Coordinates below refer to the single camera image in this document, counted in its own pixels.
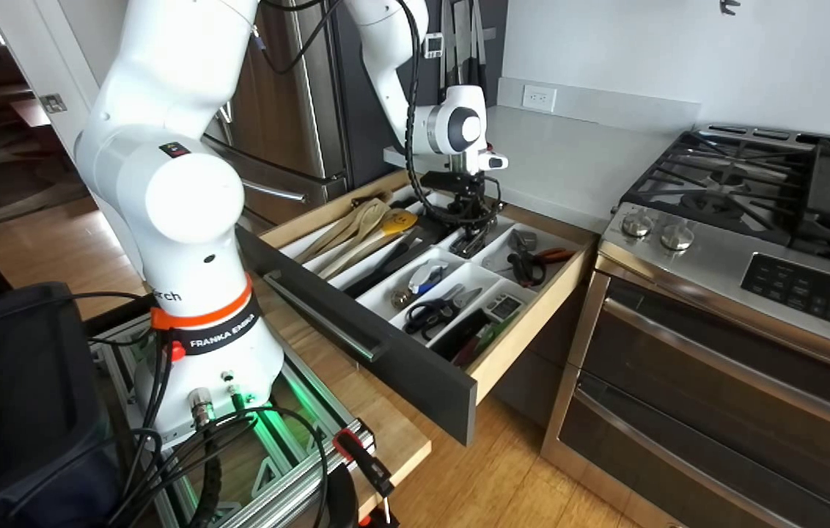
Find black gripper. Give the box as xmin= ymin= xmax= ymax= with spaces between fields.
xmin=418 ymin=173 xmax=502 ymax=242

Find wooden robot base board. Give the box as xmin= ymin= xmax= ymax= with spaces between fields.
xmin=254 ymin=283 xmax=431 ymax=518

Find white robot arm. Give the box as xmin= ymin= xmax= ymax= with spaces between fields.
xmin=76 ymin=0 xmax=285 ymax=443

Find white drawer organizer tray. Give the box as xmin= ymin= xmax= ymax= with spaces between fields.
xmin=285 ymin=188 xmax=576 ymax=368

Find open wooden kitchen drawer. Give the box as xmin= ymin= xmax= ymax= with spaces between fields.
xmin=241 ymin=173 xmax=591 ymax=443

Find blue white utensil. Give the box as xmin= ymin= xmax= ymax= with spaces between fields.
xmin=395 ymin=262 xmax=449 ymax=309

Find wooden spoon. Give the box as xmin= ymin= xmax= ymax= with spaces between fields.
xmin=296 ymin=201 xmax=387 ymax=265

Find black scissors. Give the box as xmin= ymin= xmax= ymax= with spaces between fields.
xmin=402 ymin=301 xmax=459 ymax=337

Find left stove knob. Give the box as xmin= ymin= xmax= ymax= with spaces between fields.
xmin=622 ymin=213 xmax=651 ymax=242

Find stove knob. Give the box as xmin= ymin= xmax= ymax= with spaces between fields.
xmin=622 ymin=213 xmax=651 ymax=242
xmin=660 ymin=224 xmax=694 ymax=255

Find stainless steel refrigerator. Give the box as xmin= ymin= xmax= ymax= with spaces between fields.
xmin=204 ymin=0 xmax=356 ymax=236

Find right stove knob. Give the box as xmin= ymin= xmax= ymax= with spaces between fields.
xmin=660 ymin=224 xmax=694 ymax=255

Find stainless steel gas stove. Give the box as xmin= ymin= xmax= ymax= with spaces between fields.
xmin=543 ymin=123 xmax=830 ymax=528

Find black bin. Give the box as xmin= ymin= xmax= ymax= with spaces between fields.
xmin=0 ymin=283 xmax=123 ymax=528

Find black handled utensil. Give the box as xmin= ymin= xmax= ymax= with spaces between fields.
xmin=342 ymin=220 xmax=452 ymax=301

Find yellow handled utensil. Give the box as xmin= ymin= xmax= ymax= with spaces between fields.
xmin=318 ymin=208 xmax=417 ymax=279

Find orange handled scissors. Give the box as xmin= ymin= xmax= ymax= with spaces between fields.
xmin=506 ymin=249 xmax=572 ymax=289

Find white wall outlet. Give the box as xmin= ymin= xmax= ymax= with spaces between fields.
xmin=521 ymin=85 xmax=557 ymax=116

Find red handled clamp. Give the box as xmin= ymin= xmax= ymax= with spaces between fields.
xmin=333 ymin=428 xmax=398 ymax=528

